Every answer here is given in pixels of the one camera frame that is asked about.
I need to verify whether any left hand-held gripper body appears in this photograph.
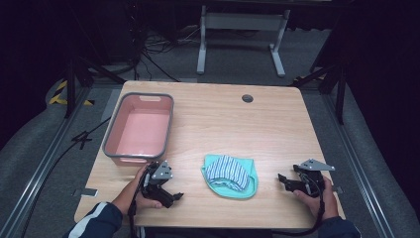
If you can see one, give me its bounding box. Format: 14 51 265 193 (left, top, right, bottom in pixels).
141 160 176 206

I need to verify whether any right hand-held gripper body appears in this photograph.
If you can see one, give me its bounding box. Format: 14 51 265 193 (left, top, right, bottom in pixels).
292 158 336 198

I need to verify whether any pink basin with grey rim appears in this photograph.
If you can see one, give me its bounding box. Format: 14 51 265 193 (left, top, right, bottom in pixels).
101 91 175 168

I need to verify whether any teal cloth with striped lining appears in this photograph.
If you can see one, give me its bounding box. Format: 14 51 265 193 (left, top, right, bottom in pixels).
200 153 260 200

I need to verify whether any person's right hand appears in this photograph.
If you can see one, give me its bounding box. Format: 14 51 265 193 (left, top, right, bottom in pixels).
292 175 340 222

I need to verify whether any person's left hand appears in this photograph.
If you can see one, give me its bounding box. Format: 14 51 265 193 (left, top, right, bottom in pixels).
111 164 164 216

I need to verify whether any grey tape strip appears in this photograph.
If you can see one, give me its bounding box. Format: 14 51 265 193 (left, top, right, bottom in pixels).
72 187 99 198

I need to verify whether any black metal stand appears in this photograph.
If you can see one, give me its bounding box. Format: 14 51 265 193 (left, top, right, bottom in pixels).
289 61 349 126
62 54 127 119

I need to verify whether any yellow and black floor tape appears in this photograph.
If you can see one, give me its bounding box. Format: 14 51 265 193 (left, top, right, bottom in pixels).
48 79 96 107

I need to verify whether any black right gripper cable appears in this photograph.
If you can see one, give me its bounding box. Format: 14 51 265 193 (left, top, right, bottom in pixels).
270 174 327 238

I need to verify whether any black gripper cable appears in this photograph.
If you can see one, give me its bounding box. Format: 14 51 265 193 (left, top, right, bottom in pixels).
127 169 151 238
270 174 327 238

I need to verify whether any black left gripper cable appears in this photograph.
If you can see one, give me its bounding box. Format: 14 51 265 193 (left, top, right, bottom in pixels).
127 169 151 238

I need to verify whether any aluminium floor rail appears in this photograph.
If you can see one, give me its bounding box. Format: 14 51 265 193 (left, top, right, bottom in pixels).
0 86 124 238
320 92 397 238

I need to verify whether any black floor cable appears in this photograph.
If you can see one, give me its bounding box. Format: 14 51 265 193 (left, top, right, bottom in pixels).
19 116 112 238

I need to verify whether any bundle of black cables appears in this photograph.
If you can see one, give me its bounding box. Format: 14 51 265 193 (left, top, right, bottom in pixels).
123 2 201 83

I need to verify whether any white metal table frame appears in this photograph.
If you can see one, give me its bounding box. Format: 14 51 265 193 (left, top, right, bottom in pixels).
196 4 291 79

